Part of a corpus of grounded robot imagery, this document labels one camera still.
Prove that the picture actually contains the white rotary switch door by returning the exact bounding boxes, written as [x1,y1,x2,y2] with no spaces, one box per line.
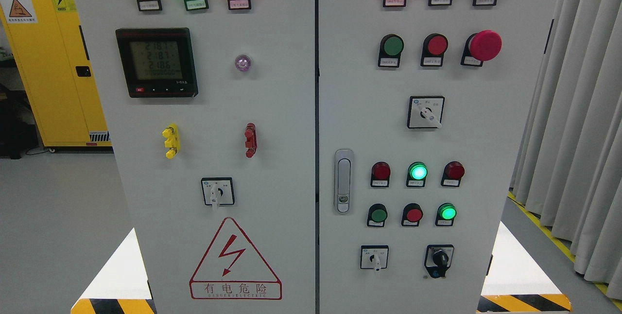
[201,177,236,210]

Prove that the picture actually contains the grey electrical control cabinet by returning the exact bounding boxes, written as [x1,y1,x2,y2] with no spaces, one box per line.
[76,0,570,314]

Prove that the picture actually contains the red terminal connector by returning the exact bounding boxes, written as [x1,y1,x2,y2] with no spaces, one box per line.
[244,123,258,157]

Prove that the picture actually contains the dark red indicator lower left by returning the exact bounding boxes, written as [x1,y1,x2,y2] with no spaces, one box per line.
[370,161,391,188]

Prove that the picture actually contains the dark red indicator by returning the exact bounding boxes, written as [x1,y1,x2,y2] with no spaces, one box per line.
[441,161,465,188]
[370,161,391,188]

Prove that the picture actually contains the green push button lower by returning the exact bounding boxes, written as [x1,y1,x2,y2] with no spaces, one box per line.
[366,203,387,227]

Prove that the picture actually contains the clear small lamp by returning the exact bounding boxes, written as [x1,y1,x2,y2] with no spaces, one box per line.
[235,54,252,72]

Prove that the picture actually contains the lit green indicator middle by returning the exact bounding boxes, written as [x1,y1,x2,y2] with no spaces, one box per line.
[406,161,428,188]

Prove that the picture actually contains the green push button upper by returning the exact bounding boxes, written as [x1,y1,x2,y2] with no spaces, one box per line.
[378,34,404,68]

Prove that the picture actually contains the red push button lower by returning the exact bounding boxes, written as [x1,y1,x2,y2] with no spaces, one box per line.
[401,203,423,227]

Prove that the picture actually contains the red push button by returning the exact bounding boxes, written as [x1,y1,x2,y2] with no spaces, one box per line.
[401,203,423,227]
[420,33,449,67]

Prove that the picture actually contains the yellow terminal connector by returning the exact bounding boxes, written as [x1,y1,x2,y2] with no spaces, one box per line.
[162,123,180,159]

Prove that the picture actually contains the dark red indicator lower right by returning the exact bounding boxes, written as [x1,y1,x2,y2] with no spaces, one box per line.
[441,161,465,188]

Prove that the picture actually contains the red electric danger sticker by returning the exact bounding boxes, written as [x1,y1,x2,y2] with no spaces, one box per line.
[189,217,282,300]

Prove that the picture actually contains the lit green push button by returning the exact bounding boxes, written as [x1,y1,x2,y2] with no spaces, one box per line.
[435,203,457,227]

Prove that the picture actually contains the red push button upper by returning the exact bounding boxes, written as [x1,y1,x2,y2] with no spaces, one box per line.
[420,33,449,67]

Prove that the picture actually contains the black digital power meter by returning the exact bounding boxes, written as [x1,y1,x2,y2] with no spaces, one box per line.
[115,27,198,98]

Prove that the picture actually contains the red emergency stop button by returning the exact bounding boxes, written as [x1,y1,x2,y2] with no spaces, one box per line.
[460,30,502,67]

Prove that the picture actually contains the grey curtain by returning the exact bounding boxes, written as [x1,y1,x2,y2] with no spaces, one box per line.
[512,0,622,300]

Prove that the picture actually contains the yellow safety storage cabinet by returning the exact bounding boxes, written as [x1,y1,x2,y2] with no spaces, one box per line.
[1,0,111,149]

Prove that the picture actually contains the silver door handle lock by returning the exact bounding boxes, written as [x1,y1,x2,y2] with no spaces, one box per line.
[333,149,354,214]

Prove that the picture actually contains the white rotary switch upper right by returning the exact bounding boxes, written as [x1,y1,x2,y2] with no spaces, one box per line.
[406,96,445,129]

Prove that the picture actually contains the white rotary switch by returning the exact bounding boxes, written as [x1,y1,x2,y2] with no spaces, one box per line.
[406,96,445,129]
[360,245,389,271]

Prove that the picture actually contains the white rotary switch bottom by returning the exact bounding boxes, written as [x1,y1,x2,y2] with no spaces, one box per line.
[360,245,389,271]

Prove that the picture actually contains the black selector knob switch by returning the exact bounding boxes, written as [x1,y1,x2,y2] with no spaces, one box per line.
[424,244,454,279]

